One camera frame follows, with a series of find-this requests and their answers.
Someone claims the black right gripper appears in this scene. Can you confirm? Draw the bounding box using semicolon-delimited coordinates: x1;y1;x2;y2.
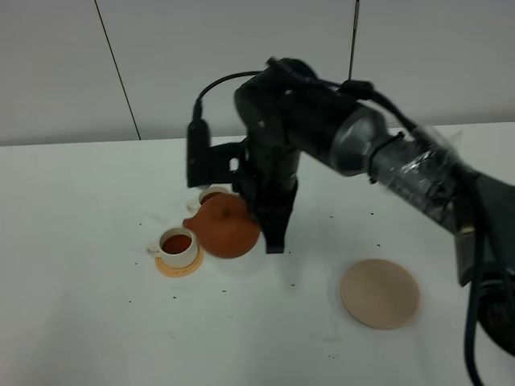
209;138;300;254

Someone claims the brown clay teapot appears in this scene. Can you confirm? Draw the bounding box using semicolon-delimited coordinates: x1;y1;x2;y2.
183;193;261;258

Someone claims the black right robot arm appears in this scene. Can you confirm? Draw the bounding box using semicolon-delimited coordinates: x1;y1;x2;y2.
187;59;514;352

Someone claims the beige round teapot saucer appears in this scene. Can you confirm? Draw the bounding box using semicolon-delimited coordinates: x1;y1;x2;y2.
340;259;422;331

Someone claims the far white teacup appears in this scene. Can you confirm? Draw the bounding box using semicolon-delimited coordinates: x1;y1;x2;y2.
186;186;229;214

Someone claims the white teacup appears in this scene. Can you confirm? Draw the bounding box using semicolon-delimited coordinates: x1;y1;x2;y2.
186;186;229;214
146;227;199;269

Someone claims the near white teacup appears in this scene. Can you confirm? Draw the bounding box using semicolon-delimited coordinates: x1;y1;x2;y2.
146;227;199;269

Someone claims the near orange coaster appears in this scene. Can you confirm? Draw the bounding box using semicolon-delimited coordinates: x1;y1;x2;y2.
154;248;204;277

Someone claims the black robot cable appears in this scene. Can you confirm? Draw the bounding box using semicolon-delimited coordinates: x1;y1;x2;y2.
192;71;515;386

